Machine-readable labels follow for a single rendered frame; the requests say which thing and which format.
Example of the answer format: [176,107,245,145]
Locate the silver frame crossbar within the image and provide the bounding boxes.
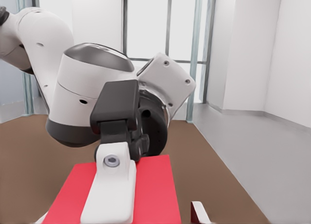
[127,56,207,64]

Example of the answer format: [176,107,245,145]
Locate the silver frame post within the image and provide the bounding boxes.
[121,0,130,57]
[202,0,217,103]
[15,0,40,117]
[186,0,204,124]
[165,0,173,55]

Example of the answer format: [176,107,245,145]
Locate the right gripper pale right finger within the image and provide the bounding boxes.
[190,200,213,224]

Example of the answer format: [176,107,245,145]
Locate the pale finger of the left gripper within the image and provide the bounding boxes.
[81,120,137,223]
[128,131,149,163]

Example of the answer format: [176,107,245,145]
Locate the right gripper pale left finger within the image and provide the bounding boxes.
[35,213,50,224]

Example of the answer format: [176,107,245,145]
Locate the red wooden cube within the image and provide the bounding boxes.
[47,155,182,224]

